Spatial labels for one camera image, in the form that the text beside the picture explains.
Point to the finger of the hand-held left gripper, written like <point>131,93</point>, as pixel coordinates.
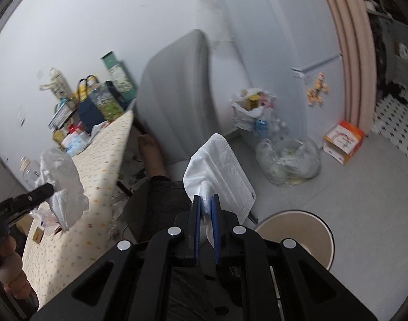
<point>36,194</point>

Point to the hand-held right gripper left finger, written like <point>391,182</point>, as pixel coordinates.
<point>197,220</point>

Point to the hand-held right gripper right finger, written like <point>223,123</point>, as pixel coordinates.
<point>216,227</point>

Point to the white tissue paper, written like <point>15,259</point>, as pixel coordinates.
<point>220,167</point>

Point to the beige round waste bin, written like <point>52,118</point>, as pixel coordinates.
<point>297,230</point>

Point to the person's left hand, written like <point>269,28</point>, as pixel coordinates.
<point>11,267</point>

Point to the clear water jug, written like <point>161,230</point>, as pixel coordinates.
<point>31,170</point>

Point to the small tan carton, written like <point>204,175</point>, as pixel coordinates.
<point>38,234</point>

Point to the person's leg in dark trousers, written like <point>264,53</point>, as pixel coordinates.
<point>157,204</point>

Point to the soft tissue pack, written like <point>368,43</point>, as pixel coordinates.
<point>75,145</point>

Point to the cream dotted tablecloth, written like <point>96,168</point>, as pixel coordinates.
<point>100,160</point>

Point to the navy lunch bag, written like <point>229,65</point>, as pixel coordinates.
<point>90,115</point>

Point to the clear bag of plastic bottles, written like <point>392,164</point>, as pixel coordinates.
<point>287,160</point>

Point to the plastic bottle with blue label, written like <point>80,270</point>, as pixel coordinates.
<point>262,126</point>

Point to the white printed tote bag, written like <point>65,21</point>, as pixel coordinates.
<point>58,82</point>

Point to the clear bottle with floral print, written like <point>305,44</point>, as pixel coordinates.
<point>105,102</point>

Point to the white plastic bag of packaging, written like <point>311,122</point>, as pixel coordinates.
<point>244,113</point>

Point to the grey upholstered chair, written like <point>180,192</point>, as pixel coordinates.
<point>177,90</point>

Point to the tall green box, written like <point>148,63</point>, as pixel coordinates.
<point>118,73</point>

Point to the orange and white carton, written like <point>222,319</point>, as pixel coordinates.
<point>346,142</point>

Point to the yellow figure magnets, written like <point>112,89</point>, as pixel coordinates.
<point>317,90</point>

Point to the hanging translucent plastic bag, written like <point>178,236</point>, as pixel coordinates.
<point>220,16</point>

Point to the white refrigerator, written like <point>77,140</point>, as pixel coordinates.
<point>284,23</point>

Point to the pink curtain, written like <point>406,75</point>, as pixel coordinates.
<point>354,57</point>

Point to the dark cloth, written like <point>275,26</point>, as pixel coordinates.
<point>392,93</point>

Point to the cluttered shelf unit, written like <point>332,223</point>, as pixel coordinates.
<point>384,13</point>

